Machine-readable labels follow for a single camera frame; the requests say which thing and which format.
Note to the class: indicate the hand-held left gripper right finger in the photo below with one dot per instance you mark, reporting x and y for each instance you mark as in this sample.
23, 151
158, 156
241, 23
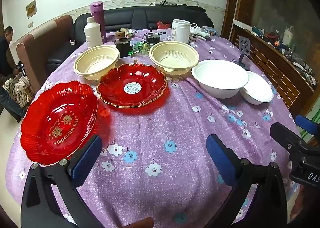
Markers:
220, 158

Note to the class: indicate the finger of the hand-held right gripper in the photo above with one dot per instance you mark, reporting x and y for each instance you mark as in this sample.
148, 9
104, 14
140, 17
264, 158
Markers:
308, 126
287, 135

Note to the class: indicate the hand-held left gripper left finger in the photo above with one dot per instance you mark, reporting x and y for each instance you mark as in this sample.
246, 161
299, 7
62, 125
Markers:
85, 158

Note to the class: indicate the red plate gold lettering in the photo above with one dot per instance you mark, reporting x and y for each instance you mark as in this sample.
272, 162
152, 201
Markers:
57, 123

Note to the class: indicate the small white bowl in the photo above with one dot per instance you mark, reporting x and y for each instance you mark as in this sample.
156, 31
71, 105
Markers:
257, 90

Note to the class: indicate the red plate gold rim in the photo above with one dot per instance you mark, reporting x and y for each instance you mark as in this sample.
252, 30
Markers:
117, 88

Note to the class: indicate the large white bowl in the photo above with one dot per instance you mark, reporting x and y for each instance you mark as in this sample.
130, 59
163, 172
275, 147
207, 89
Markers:
220, 75

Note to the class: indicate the cream plastic bowl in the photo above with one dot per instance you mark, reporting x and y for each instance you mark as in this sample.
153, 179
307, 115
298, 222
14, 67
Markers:
175, 55
95, 60

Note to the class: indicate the purple floral tablecloth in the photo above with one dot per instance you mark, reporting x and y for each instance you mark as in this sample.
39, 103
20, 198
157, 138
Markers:
175, 123

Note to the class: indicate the wooden tiled cabinet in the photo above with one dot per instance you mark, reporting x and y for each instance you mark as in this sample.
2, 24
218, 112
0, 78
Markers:
272, 68

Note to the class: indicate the beige patterned blanket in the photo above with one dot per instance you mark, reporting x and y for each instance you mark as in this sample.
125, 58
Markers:
18, 90

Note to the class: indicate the pile of assorted tools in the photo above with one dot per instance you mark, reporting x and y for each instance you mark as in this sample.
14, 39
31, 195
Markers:
272, 36

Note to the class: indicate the tape roll on black object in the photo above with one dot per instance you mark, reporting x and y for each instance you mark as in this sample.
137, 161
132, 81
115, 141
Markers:
123, 49

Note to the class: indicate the white charger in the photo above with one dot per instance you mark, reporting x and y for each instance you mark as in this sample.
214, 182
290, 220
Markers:
72, 42

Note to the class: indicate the brown fabric armchair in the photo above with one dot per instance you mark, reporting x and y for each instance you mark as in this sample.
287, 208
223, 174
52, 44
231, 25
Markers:
45, 45

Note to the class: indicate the green plastic wrapper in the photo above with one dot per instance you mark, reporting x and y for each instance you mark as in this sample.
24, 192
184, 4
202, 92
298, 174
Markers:
140, 48

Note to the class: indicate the white plastic bottle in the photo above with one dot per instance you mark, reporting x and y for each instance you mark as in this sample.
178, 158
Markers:
93, 34

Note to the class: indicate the brown tape roll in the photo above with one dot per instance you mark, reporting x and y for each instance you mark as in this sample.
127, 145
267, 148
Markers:
117, 36

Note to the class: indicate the blue printed plastic bag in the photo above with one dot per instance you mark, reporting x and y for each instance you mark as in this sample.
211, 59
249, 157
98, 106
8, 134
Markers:
211, 31

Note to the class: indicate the yellow green snack packet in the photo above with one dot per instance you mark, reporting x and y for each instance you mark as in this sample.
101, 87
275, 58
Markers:
128, 33

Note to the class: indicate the white plastic jar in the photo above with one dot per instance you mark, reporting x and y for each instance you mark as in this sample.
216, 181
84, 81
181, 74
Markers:
180, 31

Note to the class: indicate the purple thermos bottle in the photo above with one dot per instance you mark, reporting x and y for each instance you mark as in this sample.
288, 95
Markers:
98, 15

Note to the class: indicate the red plastic bag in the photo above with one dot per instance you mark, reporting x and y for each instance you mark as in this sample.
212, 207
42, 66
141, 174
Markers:
163, 25

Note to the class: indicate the black leather sofa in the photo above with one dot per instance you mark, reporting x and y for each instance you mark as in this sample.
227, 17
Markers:
140, 18

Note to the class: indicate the dark clothes pile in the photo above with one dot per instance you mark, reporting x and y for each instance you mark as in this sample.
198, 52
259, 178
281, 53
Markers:
175, 5

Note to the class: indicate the wooden door frame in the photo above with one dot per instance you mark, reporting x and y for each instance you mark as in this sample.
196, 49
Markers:
232, 5

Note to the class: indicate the wall light switch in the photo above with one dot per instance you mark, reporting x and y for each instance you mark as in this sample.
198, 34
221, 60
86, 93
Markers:
30, 24

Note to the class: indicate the gold wall plaque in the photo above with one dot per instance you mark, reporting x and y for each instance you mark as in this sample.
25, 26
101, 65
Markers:
31, 8

